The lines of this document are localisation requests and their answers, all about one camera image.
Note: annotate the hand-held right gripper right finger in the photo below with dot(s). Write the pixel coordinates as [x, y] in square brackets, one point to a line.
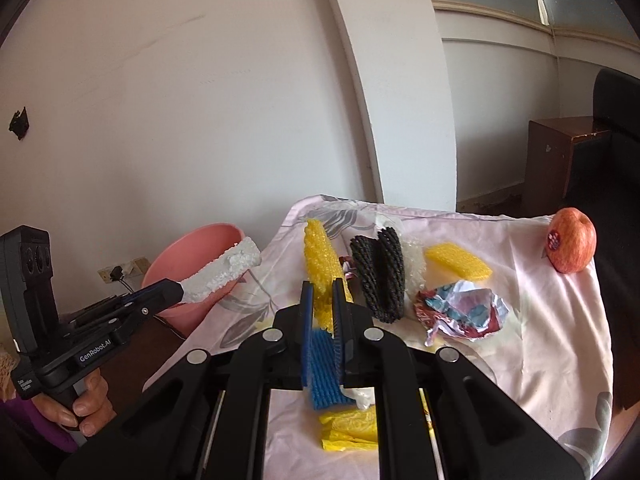
[340, 332]

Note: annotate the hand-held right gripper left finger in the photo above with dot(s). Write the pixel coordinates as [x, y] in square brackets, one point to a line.
[306, 332]

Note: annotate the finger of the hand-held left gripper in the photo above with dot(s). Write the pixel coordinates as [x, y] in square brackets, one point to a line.
[160, 294]

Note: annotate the pink plastic basin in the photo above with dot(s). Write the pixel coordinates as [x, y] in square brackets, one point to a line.
[172, 260]

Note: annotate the blue foam fruit net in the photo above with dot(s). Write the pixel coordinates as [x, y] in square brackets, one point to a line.
[322, 375]

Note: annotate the white foam fruit net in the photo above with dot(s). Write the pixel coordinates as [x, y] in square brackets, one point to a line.
[220, 270]
[415, 260]

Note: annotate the black foam fruit net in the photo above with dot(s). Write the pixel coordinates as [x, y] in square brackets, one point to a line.
[380, 280]

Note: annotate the long yellow foam net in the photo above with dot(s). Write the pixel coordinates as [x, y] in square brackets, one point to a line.
[320, 260]

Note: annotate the foil wrapper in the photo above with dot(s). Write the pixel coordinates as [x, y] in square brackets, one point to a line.
[460, 315]

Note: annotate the person's left hand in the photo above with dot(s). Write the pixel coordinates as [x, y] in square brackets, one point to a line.
[92, 395]

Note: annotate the black power plug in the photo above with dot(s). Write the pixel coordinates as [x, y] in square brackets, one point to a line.
[117, 273]

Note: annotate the white plastic scrap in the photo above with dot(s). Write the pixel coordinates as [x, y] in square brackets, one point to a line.
[362, 399]

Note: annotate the yellow plastic bag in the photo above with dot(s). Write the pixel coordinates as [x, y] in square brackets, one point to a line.
[350, 430]

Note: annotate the short yellow foam net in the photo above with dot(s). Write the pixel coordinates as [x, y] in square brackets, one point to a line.
[457, 260]

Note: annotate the floral pink cloth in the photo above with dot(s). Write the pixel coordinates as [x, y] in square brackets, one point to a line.
[525, 320]

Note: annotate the red apple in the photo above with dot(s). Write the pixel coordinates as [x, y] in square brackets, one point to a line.
[575, 240]

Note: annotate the brown wooden cabinet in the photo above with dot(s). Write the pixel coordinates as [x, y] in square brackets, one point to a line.
[550, 160]

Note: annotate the black chair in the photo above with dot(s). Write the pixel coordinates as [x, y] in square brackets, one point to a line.
[620, 110]

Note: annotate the small beige wall socket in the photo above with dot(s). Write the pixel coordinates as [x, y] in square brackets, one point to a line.
[140, 265]

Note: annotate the wide beige wall socket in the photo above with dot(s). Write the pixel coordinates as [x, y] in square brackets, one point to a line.
[104, 274]

